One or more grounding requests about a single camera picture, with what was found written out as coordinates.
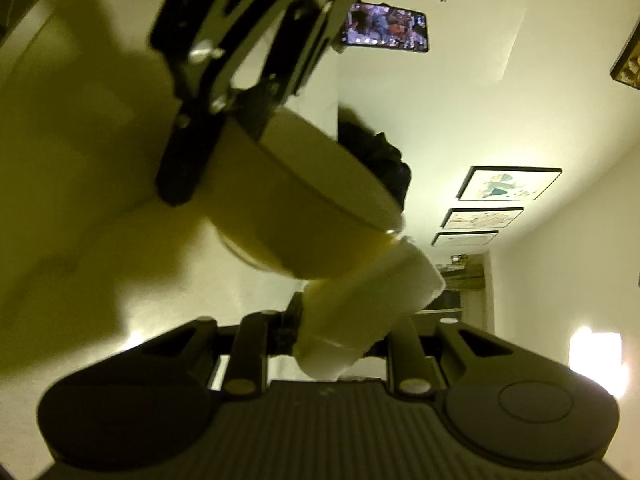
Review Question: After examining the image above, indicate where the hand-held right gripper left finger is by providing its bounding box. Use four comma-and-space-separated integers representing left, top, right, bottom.
72, 295, 307, 398

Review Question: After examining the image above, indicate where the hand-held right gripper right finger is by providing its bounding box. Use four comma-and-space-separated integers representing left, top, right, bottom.
369, 320, 578, 398

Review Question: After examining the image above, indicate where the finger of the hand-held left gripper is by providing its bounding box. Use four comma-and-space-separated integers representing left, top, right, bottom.
149, 0, 321, 208
234, 0, 373, 142

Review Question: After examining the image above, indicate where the white sponge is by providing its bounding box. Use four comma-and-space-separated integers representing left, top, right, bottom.
294, 240, 447, 381

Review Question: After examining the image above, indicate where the yellow bowl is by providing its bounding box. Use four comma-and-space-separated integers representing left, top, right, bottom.
190, 110, 407, 281

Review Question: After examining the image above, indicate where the window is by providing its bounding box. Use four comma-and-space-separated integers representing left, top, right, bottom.
417, 287, 466, 333

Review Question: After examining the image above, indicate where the beige patterned curtain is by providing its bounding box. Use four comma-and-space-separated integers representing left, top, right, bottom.
435, 252, 488, 291

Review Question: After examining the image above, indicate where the black fleece coat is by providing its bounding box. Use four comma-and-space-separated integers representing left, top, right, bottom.
337, 105, 413, 211

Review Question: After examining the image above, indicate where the narrow framed picture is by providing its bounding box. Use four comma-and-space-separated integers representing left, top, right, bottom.
431, 230, 501, 247

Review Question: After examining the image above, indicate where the smartphone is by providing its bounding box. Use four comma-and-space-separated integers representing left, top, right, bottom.
341, 2, 430, 53

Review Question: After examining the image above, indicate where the framed picture floral print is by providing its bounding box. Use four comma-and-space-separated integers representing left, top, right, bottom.
441, 206, 525, 231

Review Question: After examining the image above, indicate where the ceiling light panel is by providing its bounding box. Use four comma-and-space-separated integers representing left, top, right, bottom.
570, 327, 623, 396

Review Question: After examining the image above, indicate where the framed picture green print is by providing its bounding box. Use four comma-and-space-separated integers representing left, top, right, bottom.
457, 166, 563, 202

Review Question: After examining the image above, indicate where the framed yellow flower picture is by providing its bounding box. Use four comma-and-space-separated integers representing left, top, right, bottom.
610, 25, 640, 86

